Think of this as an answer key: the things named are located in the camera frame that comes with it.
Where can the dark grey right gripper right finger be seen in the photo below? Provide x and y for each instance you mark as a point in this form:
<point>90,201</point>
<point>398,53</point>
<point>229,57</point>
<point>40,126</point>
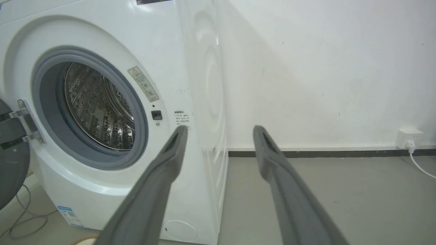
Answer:
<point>293,200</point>

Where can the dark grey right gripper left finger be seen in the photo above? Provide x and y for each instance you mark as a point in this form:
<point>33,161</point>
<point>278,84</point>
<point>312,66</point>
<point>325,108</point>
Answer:
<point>150,197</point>

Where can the white front-load washing machine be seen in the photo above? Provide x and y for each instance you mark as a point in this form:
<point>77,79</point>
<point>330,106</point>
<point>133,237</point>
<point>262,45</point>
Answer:
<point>112,102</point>

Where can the dark round washing machine door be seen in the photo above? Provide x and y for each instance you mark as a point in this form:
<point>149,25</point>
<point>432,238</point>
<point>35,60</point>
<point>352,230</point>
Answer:
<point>10,156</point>

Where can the white wall power socket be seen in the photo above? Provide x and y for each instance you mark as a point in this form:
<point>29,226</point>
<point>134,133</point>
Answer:
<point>408,137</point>

